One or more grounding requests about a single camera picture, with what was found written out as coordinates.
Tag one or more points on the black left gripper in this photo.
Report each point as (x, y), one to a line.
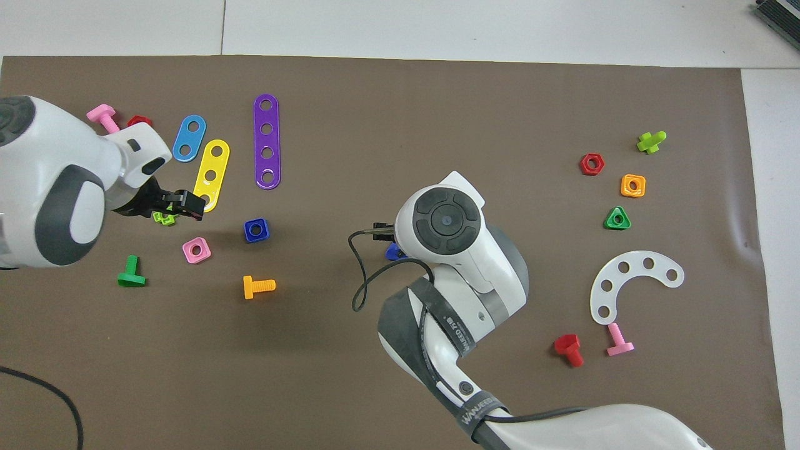
(150, 203)

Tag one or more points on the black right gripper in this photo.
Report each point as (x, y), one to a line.
(382, 230)

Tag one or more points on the blue toy bolt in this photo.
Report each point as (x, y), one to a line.
(394, 252)

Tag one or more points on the blue square toy nut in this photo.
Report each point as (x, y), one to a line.
(265, 225)

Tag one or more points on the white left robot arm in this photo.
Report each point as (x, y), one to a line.
(56, 156)

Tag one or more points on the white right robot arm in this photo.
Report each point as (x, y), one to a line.
(475, 262)

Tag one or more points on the lime cross toy nut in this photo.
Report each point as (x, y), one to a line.
(157, 217)

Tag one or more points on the yellow three-hole plate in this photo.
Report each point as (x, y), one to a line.
(214, 164)

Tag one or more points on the pink square toy nut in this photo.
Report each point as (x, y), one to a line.
(204, 256)

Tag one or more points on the blue two-hole plate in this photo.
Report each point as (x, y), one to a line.
(189, 139)

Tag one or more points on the green toy bolt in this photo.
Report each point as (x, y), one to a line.
(131, 279)

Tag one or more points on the orange toy bolt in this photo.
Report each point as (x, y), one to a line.
(250, 287)

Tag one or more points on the purple four-hole plate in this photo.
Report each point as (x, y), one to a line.
(267, 141)

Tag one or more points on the red hexagon toy nut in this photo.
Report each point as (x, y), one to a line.
(600, 169)
(139, 120)

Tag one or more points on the brown table mat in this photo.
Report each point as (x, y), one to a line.
(400, 125)

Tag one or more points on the large pink toy bolt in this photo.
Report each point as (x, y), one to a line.
(100, 114)

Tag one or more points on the red toy bolt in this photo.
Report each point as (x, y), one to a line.
(567, 344)

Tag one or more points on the green triangle toy nut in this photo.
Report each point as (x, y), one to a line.
(609, 225)

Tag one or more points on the orange square toy nut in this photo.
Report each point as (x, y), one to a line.
(625, 192)

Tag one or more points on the white curved five-hole plate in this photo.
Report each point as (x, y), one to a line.
(636, 261)

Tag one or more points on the small pink toy bolt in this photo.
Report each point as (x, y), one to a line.
(619, 347)

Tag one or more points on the lime cross-head toy bolt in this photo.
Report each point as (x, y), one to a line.
(650, 142)

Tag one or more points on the grey ribbed device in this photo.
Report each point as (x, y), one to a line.
(781, 12)

